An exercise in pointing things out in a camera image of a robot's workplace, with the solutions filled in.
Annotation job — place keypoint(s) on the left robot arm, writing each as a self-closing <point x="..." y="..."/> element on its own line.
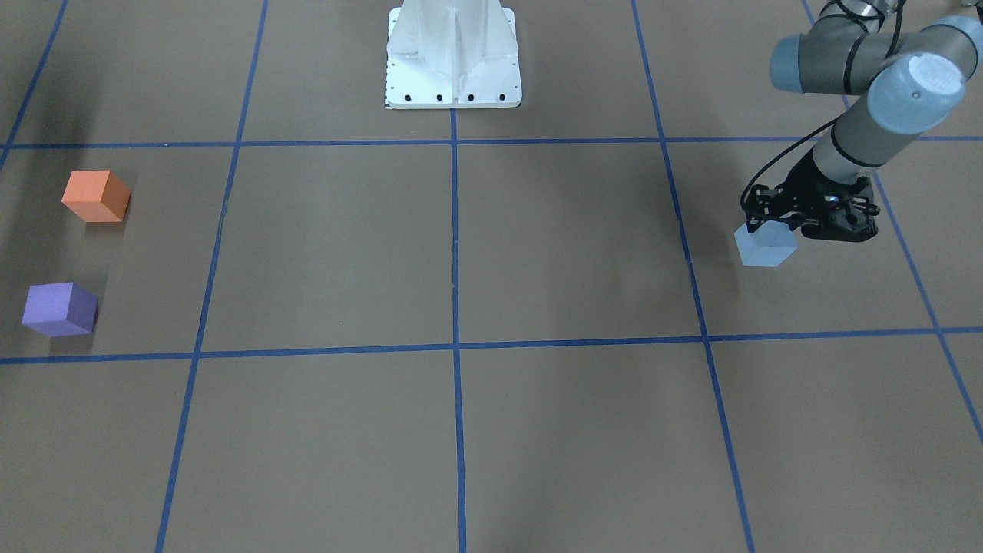
<point x="904" y="86"/>

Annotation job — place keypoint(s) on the blue foam block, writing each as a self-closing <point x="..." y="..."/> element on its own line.
<point x="768" y="246"/>

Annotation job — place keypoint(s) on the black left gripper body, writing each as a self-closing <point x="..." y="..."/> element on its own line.
<point x="804" y="187"/>

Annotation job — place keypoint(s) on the orange foam block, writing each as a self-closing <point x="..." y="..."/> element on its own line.
<point x="97" y="197"/>

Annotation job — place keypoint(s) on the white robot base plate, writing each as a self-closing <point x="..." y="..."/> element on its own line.
<point x="452" y="55"/>

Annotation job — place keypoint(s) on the purple foam block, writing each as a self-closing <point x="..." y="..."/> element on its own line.
<point x="60" y="309"/>

